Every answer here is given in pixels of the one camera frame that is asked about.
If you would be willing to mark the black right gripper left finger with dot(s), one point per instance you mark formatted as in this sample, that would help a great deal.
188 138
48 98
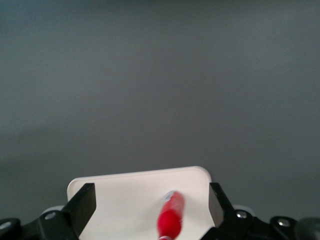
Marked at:
80 212

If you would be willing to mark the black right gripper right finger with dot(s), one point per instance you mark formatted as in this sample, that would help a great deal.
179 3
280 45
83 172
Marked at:
221 207

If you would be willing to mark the red coke bottle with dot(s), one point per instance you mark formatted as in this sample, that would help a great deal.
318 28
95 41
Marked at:
171 217

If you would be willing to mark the pale pink plastic tray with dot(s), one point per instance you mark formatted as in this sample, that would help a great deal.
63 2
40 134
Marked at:
140 195

